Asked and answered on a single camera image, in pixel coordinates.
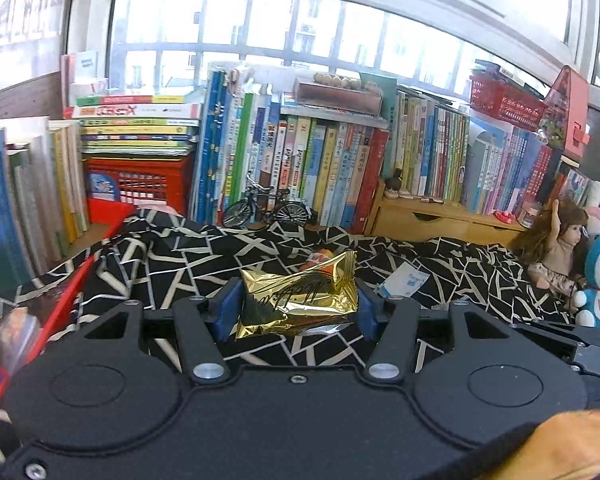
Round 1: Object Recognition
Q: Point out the wooden drawer box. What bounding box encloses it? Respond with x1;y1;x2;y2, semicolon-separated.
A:
364;179;532;250

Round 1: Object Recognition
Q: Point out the brown box with wooden beads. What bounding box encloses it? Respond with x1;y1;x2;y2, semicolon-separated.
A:
293;71;384;117

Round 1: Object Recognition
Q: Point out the red mesh basket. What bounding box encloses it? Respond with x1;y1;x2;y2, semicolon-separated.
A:
469;74;549;132

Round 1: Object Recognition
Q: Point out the pink jar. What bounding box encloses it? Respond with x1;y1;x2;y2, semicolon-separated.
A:
516;199;544;229

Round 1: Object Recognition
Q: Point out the brown haired doll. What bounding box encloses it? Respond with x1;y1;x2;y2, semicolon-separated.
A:
511;199;589;312

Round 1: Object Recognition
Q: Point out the gold foil wrapper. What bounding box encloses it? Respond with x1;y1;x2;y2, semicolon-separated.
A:
234;249;360;342

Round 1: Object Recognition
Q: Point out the small dark figurine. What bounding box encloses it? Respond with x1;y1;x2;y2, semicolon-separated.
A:
383;166;404;199

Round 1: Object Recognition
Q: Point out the row of thin books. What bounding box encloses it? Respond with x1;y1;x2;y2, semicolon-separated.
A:
0;116;90;281

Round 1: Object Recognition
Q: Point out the black white patterned blanket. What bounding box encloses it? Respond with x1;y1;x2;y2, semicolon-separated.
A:
0;207;577;466

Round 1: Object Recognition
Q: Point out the pink toy house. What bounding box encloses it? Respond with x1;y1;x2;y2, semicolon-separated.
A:
536;64;592;162

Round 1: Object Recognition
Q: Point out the white blue card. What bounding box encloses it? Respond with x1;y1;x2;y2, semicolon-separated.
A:
376;259;432;299

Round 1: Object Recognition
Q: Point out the stack of flat books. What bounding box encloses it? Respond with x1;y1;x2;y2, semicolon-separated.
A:
62;94;204;157

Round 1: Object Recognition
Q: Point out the black model bicycle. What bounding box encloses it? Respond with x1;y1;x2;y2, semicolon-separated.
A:
221;171;312;229

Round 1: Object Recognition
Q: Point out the red plastic crate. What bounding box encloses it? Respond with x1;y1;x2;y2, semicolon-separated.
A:
84;154;197;217

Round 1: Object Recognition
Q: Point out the large barred window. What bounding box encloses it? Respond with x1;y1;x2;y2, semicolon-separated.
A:
106;0;582;107

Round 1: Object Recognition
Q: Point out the row of tall picture books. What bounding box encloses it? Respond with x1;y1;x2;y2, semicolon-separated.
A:
189;62;392;234

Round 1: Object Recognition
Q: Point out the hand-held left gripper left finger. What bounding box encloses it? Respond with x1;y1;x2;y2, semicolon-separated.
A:
81;277;244;387

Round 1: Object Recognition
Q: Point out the row of small books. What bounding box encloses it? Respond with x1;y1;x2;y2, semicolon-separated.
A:
380;87;567;217

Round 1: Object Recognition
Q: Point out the white upright book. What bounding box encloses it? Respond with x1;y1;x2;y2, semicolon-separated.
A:
61;49;102;107

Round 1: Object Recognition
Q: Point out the orange pink wrapper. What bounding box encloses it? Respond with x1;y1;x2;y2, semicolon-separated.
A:
299;246;342;274

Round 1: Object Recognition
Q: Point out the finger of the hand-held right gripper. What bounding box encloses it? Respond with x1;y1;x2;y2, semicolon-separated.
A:
511;308;600;357

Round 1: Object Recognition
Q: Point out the narrow side window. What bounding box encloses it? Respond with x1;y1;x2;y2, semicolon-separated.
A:
0;0;77;97

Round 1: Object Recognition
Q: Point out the person's left hand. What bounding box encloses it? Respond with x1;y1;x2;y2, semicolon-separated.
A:
509;409;600;480

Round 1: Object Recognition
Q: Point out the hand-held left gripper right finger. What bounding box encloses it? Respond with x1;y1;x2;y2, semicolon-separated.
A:
355;277;518;387

